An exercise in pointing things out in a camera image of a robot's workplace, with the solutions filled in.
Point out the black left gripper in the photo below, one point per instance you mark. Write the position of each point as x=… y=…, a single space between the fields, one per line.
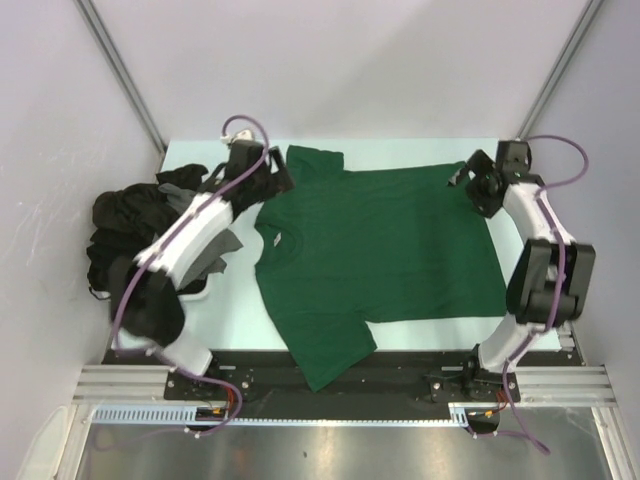
x=277 y=183

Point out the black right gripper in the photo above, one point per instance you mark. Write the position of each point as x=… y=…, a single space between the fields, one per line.
x=480 y=164

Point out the green t shirt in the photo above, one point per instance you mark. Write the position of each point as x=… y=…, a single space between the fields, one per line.
x=346 y=249

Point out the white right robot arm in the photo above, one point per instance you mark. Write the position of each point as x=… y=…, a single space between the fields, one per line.
x=550 y=281

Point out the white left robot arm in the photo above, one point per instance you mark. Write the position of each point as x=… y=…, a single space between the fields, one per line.
x=144 y=289

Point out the grey t shirt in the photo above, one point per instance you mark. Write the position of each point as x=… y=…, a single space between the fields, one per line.
x=210 y=261

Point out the black t shirt pile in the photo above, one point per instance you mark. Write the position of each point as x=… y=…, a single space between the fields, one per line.
x=127 y=221

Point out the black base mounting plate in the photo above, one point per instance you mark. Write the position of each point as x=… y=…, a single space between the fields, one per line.
x=453 y=367

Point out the right aluminium frame post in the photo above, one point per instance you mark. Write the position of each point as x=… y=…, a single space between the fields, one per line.
x=584 y=23

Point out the aluminium frame post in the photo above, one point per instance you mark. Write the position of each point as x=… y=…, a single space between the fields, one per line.
x=584 y=23
x=111 y=53

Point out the left aluminium frame post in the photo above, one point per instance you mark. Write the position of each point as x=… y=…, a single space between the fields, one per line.
x=111 y=53

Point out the aluminium front rail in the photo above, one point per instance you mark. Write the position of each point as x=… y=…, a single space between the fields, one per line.
x=552 y=386

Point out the white slotted cable duct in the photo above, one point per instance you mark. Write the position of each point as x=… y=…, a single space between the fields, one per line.
x=432 y=415

